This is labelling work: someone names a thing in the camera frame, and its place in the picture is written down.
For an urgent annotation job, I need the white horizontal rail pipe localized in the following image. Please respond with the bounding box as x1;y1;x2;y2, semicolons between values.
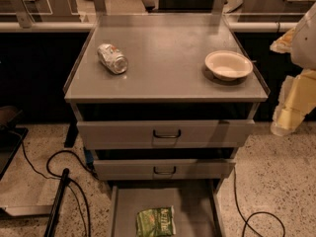
0;22;296;33

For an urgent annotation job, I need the black top drawer handle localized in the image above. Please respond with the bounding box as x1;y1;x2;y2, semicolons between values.
152;129;182;139

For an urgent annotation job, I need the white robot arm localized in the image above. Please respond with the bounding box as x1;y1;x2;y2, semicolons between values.
270;4;316;136

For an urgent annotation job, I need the dark object left edge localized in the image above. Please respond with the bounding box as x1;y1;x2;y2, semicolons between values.
0;106;28;180

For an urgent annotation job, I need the black middle drawer handle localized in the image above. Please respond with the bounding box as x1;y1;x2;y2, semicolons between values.
153;166;177;176

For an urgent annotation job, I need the top grey drawer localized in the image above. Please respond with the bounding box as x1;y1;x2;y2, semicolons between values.
77;119;255;150

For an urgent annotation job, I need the black drawer handle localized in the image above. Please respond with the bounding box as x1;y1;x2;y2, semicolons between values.
152;129;182;139
153;166;177;176

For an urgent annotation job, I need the crushed silver soda can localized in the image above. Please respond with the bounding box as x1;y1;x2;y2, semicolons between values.
97;43;128;74

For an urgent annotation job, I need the black cable left floor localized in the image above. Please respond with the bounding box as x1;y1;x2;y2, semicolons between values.
9;130;97;237

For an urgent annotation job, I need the middle grey drawer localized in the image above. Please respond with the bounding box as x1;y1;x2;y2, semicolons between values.
94;159;235;181

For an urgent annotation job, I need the white paper bowl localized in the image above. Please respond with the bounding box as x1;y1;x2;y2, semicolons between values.
204;50;253;81

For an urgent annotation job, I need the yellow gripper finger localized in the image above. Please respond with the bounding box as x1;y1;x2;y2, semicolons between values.
270;28;295;53
271;69;316;136

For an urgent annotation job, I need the black bar on floor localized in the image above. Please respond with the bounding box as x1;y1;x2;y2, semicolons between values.
44;168;69;237

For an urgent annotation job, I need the black cable right floor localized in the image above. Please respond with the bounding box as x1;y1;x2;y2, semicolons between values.
232;167;286;237

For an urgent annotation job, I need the green jalapeno chip bag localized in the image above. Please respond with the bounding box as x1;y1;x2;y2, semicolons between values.
136;206;176;237

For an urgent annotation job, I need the black cable floor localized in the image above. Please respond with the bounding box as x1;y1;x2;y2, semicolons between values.
232;167;286;237
9;130;97;237

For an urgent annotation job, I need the bottom grey open drawer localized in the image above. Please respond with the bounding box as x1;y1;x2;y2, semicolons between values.
108;182;226;237

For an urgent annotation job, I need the grey drawer cabinet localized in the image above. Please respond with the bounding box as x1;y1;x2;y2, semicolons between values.
62;13;271;237

